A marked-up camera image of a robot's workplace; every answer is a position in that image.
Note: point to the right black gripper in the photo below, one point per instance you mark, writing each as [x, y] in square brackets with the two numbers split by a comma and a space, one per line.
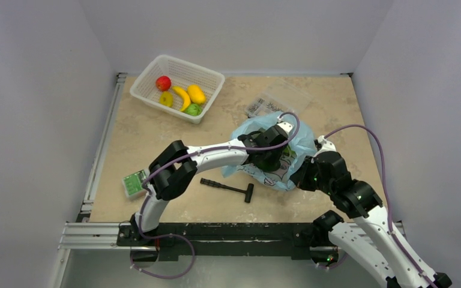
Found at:
[301, 177]

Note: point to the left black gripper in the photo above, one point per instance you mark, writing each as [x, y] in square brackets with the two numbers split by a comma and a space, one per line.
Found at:
[273, 161]

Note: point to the green fake fruit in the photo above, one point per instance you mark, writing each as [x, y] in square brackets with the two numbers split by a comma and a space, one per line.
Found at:
[193, 110]

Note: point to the yellow fake banana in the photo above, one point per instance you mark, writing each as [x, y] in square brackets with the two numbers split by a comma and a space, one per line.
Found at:
[183, 95]

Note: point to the yellow round fake fruit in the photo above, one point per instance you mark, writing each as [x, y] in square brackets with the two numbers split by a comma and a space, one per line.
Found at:
[166, 99]

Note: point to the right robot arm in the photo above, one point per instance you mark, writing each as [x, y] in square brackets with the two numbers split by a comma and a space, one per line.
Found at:
[386, 256]

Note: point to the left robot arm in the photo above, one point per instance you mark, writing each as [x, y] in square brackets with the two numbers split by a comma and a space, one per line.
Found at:
[173, 170]

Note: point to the bright green fake lime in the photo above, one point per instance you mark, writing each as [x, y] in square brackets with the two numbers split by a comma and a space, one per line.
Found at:
[288, 152]

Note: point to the red fake fruit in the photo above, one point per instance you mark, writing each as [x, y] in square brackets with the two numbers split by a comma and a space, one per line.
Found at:
[163, 83]

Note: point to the clear plastic screw organizer box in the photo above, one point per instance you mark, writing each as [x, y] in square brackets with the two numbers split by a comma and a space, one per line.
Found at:
[280, 96]

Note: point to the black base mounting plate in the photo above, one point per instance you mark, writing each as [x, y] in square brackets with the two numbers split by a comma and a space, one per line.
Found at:
[168, 242]

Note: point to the white perforated plastic basket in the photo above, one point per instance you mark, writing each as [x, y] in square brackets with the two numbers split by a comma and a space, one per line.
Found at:
[183, 74]

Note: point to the green label clear small box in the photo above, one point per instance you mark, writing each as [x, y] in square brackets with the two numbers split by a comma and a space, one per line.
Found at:
[133, 184]

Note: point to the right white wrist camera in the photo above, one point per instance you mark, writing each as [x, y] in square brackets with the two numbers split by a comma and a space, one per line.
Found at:
[324, 145]

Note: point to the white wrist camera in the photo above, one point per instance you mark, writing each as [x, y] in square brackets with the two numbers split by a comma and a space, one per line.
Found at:
[286, 127]
[324, 145]

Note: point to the black T-handle tool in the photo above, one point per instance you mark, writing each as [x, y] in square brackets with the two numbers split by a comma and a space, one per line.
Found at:
[248, 192]

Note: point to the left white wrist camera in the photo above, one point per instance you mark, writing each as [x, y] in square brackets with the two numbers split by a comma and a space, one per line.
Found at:
[286, 127]

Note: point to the aluminium frame rail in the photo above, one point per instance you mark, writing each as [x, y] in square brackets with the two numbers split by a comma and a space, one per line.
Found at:
[85, 234]

